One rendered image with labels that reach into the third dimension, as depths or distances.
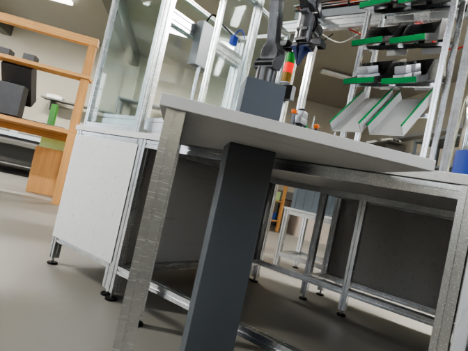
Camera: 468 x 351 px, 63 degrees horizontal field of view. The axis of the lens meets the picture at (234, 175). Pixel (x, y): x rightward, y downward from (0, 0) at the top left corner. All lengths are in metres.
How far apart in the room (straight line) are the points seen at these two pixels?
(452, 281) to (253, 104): 0.80
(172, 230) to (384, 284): 1.64
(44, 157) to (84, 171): 3.91
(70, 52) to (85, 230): 8.01
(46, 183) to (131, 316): 5.39
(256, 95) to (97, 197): 1.23
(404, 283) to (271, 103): 2.07
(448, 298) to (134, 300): 0.86
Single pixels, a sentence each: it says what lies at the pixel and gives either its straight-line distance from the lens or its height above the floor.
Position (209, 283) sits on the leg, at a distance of 1.30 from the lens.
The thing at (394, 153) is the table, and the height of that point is 0.85.
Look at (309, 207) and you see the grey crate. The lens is 3.70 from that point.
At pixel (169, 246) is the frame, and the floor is 0.27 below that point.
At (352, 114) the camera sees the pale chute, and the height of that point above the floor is 1.08.
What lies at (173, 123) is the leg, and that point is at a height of 0.80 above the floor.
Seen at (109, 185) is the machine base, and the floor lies 0.55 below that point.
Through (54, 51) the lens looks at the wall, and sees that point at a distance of 10.15.
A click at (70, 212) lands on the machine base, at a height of 0.34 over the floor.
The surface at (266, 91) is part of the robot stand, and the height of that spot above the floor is 1.02.
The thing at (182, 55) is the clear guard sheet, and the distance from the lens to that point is 3.04.
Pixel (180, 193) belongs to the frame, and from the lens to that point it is 2.28.
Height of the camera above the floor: 0.68
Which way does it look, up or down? 2 degrees up
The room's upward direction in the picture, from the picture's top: 12 degrees clockwise
